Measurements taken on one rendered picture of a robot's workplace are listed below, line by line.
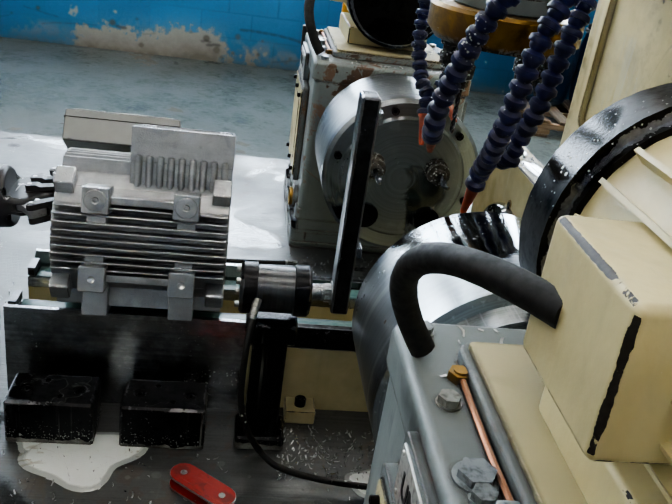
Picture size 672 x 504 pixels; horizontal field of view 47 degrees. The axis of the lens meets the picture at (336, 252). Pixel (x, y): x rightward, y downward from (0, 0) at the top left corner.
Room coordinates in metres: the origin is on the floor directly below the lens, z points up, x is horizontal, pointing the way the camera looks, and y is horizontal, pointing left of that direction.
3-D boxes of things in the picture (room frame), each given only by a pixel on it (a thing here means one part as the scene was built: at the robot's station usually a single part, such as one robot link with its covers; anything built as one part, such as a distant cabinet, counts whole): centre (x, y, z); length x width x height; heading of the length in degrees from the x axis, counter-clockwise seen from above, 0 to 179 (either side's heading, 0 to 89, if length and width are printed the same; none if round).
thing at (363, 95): (0.79, -0.01, 1.12); 0.04 x 0.03 x 0.26; 99
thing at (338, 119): (1.29, -0.06, 1.04); 0.37 x 0.25 x 0.25; 9
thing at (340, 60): (1.53, -0.03, 0.99); 0.35 x 0.31 x 0.37; 9
